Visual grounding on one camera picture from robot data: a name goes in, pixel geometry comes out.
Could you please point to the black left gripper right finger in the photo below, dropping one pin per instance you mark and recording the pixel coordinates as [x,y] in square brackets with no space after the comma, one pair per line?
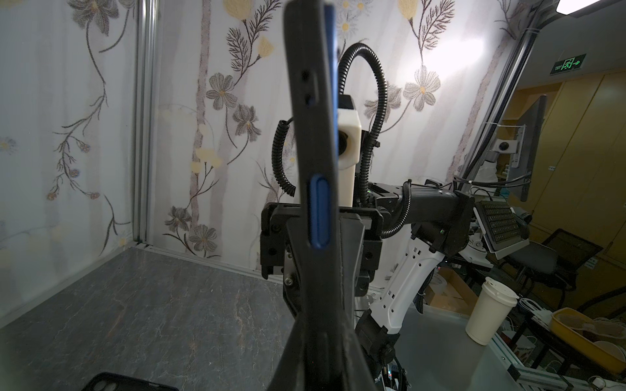
[355,372]

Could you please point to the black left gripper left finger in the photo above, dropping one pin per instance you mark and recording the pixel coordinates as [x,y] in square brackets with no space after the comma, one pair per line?
[290,372]

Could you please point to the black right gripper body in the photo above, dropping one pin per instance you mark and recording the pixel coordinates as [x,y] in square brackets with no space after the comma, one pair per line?
[361,246]

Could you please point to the black phone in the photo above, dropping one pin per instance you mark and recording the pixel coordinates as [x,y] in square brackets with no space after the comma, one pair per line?
[309,43]

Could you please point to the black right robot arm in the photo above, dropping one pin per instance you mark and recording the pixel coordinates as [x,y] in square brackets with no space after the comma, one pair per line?
[439,222]

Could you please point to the black keyboard on stand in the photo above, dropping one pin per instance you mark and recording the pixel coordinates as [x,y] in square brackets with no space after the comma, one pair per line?
[502,233]

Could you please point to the white paper cup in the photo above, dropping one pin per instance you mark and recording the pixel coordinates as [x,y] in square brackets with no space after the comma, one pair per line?
[495,302]

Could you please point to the black monitor on stand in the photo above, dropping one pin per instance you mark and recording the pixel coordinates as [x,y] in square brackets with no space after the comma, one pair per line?
[522,148]

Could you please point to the yellow tray with items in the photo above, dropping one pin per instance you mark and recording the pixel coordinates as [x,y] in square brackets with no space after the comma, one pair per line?
[600,340]

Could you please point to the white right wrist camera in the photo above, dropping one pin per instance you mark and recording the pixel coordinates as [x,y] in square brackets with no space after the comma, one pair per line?
[349,146]

